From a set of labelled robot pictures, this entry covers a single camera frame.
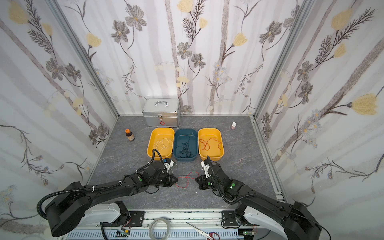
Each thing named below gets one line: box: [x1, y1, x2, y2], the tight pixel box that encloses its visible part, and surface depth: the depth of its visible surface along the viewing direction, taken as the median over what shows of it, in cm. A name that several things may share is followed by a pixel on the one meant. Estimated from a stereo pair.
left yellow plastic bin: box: [147, 127, 175, 160], surface depth 104 cm
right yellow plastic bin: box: [198, 128, 225, 162], surface depth 104 cm
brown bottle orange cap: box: [125, 128, 135, 142], surface depth 103 cm
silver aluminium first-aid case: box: [142, 97, 181, 128], surface depth 110 cm
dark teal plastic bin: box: [172, 128, 198, 162], surface depth 104 cm
